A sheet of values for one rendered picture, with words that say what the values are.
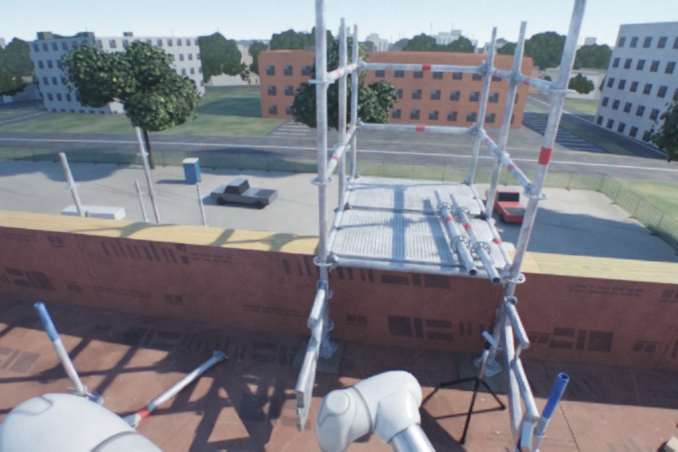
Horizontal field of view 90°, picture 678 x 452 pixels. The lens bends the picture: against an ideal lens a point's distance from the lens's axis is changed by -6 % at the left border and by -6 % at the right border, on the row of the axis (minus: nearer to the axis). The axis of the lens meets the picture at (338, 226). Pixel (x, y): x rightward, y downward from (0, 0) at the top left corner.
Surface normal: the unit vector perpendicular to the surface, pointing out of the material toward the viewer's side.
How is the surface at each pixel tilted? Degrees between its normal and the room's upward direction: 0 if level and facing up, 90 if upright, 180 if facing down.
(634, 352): 90
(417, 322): 90
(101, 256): 90
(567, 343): 90
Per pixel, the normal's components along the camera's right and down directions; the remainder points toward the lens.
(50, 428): -0.04, -0.88
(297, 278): -0.15, 0.44
